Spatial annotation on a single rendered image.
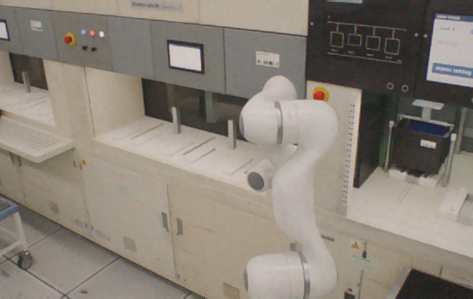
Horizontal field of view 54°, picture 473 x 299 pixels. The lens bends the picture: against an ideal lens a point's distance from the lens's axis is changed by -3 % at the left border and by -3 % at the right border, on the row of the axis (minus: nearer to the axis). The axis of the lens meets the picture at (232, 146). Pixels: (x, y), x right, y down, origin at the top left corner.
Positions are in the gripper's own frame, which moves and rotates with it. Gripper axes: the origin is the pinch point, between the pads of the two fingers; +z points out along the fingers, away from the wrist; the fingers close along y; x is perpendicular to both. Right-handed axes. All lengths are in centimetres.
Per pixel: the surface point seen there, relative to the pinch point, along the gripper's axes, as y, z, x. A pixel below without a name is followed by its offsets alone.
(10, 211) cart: -176, -27, -75
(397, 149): 20, 54, -18
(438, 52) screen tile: 40, 12, 36
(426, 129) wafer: 28, 69, -12
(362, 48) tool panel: 14.7, 12.4, 34.5
